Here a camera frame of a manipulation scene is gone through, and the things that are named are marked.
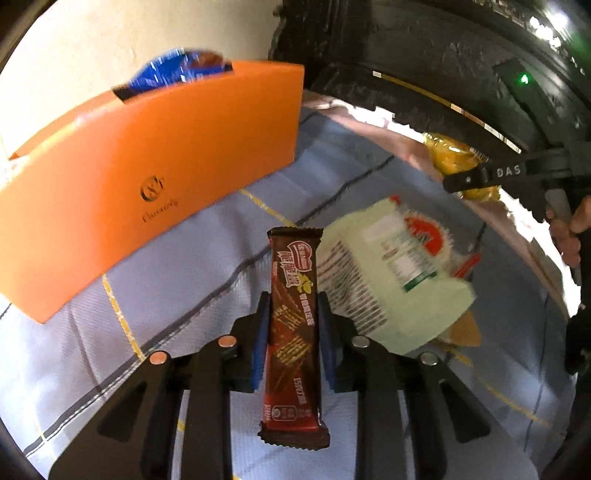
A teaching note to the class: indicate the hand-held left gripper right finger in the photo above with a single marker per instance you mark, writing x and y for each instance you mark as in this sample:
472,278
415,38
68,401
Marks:
328,341

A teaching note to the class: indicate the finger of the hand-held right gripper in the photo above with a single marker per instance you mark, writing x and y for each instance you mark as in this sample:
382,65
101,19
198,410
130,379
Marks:
508,171

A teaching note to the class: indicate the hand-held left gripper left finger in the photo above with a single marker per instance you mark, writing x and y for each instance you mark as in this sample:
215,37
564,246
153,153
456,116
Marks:
261,341

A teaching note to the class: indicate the chocolate wafer bar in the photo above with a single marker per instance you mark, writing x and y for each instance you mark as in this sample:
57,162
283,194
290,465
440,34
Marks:
293,332

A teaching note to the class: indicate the yellow snack packet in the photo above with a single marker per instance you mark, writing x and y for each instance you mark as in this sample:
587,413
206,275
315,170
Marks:
452,154

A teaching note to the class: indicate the orange cardboard box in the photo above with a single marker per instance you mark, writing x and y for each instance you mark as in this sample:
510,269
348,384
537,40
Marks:
138,184

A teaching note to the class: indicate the person's right hand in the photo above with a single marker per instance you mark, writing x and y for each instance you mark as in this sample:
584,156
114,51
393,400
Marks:
577,244

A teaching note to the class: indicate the pale green snack packet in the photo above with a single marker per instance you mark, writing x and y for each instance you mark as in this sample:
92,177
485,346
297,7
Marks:
383,286

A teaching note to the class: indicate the clear packet with red strip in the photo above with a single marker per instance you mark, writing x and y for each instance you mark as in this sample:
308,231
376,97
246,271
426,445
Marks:
429,237

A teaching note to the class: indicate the brown paper snack packet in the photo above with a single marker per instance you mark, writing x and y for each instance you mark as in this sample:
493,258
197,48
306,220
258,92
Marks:
464,330

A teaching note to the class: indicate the dark carved wooden furniture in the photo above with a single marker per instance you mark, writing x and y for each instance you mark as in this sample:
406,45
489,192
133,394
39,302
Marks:
415,55

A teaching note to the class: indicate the blue cookie packet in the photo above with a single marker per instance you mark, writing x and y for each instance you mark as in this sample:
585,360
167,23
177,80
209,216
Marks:
175,69

